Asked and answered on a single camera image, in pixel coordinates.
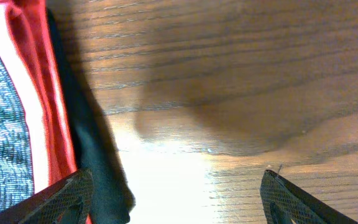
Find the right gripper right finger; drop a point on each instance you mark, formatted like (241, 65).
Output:
(284, 202)

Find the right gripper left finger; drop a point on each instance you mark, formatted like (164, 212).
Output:
(66, 201)

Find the black leggings with red waistband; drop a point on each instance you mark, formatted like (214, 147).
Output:
(48, 129)

